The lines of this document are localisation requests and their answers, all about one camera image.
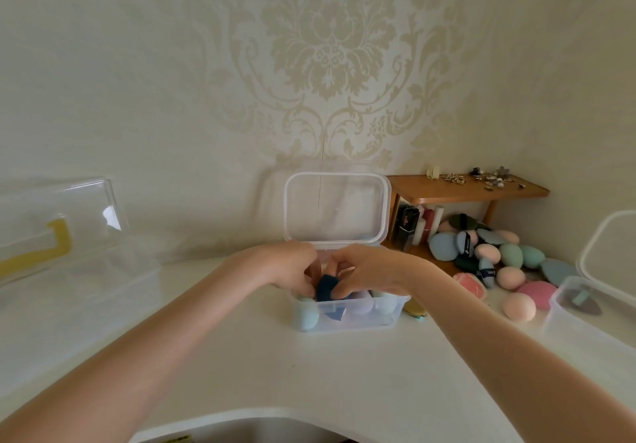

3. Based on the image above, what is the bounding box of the teal makeup sponge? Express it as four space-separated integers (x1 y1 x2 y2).
291 297 320 332

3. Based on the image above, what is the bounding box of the scatter of small jewellery pieces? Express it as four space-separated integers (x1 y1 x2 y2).
440 165 528 193

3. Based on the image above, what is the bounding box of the person's right forearm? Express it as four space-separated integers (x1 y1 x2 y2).
397 255 636 443

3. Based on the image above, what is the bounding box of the person's left forearm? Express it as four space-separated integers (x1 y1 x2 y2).
0 248 272 443

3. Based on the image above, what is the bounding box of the black cosmetic box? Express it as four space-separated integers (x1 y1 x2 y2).
395 203 421 253

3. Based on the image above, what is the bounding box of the grey makeup puff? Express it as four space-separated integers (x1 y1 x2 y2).
561 289 603 317

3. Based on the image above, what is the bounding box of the person's right hand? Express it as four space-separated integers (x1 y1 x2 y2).
325 244 416 303

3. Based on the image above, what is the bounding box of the dark blue makeup sponge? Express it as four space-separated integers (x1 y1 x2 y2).
316 274 341 304

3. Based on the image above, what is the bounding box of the large clear storage box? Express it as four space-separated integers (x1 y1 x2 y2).
0 177 163 401

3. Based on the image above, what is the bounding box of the small clear lidded plastic box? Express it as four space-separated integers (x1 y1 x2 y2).
283 172 411 335

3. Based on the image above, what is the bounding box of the light blue makeup sponge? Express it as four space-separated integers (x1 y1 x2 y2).
371 291 399 315

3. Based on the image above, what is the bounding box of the person's left hand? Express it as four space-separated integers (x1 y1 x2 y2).
262 241 319 293

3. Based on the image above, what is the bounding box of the pile of pastel makeup sponges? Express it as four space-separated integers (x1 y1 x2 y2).
428 212 580 322

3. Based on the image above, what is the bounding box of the lavender makeup sponge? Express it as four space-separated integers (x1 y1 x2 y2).
347 293 373 317

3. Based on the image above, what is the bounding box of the pale cosmetic stick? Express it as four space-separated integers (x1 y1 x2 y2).
430 204 446 241

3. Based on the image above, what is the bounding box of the small wooden shelf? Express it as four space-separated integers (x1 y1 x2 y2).
384 174 550 277

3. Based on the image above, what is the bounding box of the clear plastic box white-rimmed lid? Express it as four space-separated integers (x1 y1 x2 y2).
539 210 636 361

